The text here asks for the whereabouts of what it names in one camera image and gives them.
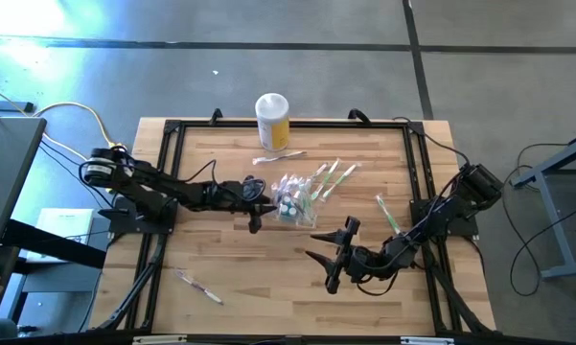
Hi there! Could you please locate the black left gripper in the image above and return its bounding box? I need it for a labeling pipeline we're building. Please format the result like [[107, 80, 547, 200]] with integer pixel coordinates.
[[218, 174, 278, 236]]

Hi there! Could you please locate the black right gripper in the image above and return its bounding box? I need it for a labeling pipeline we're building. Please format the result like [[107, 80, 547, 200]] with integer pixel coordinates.
[[305, 216, 384, 295]]

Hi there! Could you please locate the clear acrylic organizer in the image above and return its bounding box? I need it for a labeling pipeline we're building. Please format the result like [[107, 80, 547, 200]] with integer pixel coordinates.
[[269, 172, 319, 229]]

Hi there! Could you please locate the green toothbrush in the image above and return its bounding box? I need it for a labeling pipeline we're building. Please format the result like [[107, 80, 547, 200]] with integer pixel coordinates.
[[374, 194, 403, 236], [321, 162, 361, 201], [310, 157, 341, 201]]

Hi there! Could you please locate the white yellow wipes canister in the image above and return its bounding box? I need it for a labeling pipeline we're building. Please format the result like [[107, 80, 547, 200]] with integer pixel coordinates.
[[254, 92, 291, 153]]

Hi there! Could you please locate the white label strip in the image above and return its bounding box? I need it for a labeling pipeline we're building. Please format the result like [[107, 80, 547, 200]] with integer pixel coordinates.
[[132, 334, 189, 345], [400, 335, 455, 345]]

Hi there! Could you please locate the white box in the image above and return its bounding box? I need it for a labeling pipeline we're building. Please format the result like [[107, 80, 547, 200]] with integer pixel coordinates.
[[27, 207, 97, 264]]

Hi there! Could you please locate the black desk beam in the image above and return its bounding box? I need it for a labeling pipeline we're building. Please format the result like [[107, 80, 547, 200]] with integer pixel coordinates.
[[0, 218, 107, 270]]

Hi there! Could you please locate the dark grey desk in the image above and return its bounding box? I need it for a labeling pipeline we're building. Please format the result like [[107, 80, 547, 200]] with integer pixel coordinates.
[[0, 117, 48, 253]]

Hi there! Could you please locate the black floor bar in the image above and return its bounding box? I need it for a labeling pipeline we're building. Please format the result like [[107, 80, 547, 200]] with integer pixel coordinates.
[[0, 99, 35, 114]]

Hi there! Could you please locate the black aluminium table frame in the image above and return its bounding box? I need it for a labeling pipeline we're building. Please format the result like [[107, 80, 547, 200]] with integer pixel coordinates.
[[95, 117, 497, 336]]

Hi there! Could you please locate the black floor cable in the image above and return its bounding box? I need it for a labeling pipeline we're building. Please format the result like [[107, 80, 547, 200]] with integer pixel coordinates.
[[501, 142, 576, 301]]

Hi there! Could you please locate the yellow cable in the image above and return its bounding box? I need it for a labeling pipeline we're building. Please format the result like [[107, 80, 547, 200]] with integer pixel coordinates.
[[0, 80, 128, 155]]

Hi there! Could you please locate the grey metal cart frame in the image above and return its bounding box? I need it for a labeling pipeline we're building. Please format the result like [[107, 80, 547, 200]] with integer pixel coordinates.
[[509, 132, 576, 280]]

